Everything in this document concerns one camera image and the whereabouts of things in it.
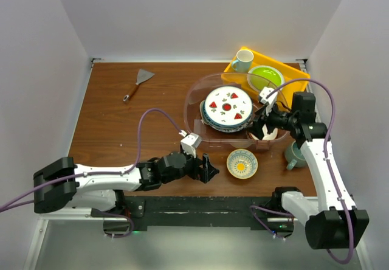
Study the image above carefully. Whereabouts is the light blue mug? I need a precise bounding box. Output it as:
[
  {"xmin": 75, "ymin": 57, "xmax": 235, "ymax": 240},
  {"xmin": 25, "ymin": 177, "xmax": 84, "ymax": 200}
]
[{"xmin": 231, "ymin": 49, "xmax": 254, "ymax": 73}]

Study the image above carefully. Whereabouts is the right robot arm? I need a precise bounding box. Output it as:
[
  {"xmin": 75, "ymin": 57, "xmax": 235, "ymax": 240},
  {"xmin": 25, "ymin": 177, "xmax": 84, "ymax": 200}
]
[{"xmin": 250, "ymin": 88, "xmax": 370, "ymax": 249}]

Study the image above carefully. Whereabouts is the clear plastic bin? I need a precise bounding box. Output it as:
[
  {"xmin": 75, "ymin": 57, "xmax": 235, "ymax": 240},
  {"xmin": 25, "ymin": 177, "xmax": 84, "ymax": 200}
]
[{"xmin": 184, "ymin": 73, "xmax": 289, "ymax": 151}]

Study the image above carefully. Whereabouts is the yellow dotted blue bowl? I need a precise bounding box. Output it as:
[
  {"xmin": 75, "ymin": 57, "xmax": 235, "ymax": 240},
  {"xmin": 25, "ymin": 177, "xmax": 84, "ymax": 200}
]
[{"xmin": 226, "ymin": 149, "xmax": 258, "ymax": 179}]

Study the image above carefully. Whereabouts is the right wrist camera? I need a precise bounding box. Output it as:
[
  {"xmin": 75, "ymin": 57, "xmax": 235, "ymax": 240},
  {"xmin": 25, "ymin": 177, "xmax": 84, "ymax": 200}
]
[{"xmin": 258, "ymin": 87, "xmax": 278, "ymax": 116}]

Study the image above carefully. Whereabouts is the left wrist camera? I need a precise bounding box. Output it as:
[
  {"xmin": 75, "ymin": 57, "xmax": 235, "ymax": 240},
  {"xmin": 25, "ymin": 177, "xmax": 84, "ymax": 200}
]
[{"xmin": 179, "ymin": 130, "xmax": 202, "ymax": 158}]

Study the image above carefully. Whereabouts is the red patterned bowl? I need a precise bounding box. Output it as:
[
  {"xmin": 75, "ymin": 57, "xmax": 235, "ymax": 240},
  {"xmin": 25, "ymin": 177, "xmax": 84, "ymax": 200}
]
[{"xmin": 247, "ymin": 131, "xmax": 259, "ymax": 141}]

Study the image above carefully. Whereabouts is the teal ceramic mug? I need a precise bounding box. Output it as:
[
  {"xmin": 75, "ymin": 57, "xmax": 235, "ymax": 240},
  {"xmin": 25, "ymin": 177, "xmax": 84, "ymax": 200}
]
[{"xmin": 284, "ymin": 141, "xmax": 307, "ymax": 170}]

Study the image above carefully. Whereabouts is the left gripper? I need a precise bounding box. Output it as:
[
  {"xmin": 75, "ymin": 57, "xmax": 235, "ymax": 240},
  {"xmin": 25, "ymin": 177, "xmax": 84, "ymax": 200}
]
[{"xmin": 161, "ymin": 146, "xmax": 218, "ymax": 184}]

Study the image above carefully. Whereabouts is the yellow plastic tray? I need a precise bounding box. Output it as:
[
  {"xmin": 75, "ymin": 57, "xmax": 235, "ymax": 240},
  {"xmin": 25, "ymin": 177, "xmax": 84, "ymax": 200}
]
[{"xmin": 221, "ymin": 46, "xmax": 310, "ymax": 108}]

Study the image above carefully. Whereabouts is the white orange rim bowl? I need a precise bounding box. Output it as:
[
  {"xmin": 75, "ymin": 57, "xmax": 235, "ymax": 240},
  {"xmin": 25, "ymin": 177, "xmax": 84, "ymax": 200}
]
[{"xmin": 261, "ymin": 125, "xmax": 278, "ymax": 140}]

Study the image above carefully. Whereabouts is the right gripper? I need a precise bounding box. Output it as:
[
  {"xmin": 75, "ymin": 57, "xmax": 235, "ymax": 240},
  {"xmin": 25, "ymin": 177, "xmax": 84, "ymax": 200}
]
[{"xmin": 244, "ymin": 100, "xmax": 297, "ymax": 140}]

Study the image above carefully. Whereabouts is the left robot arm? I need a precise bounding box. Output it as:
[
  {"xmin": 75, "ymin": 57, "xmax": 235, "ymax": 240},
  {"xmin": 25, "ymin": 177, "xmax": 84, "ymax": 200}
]
[{"xmin": 33, "ymin": 152, "xmax": 219, "ymax": 216}]

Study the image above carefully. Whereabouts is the metal scraper wooden handle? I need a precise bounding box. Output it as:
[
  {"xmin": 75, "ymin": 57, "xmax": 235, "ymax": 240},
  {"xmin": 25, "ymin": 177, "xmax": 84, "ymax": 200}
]
[{"xmin": 123, "ymin": 69, "xmax": 154, "ymax": 102}]

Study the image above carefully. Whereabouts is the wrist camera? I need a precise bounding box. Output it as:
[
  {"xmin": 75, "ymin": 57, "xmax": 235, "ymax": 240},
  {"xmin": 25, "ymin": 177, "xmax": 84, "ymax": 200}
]
[
  {"xmin": 179, "ymin": 130, "xmax": 202, "ymax": 158},
  {"xmin": 258, "ymin": 87, "xmax": 278, "ymax": 116}
]

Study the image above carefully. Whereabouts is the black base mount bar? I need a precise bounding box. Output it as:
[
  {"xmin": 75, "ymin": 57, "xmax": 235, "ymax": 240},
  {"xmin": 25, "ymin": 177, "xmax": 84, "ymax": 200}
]
[{"xmin": 91, "ymin": 195, "xmax": 305, "ymax": 233}]

